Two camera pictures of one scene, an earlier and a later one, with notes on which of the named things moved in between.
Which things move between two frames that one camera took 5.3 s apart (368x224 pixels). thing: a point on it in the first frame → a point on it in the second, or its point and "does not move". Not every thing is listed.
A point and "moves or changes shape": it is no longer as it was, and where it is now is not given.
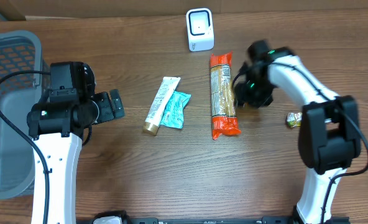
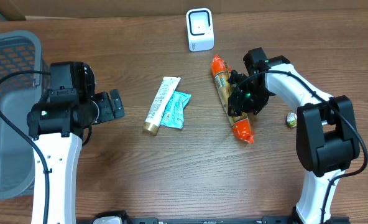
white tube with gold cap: x=163 y=98 does not move
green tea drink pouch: x=294 y=120 does not move
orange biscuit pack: x=224 y=121 moves or changes shape
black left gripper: x=110 y=112 does not move
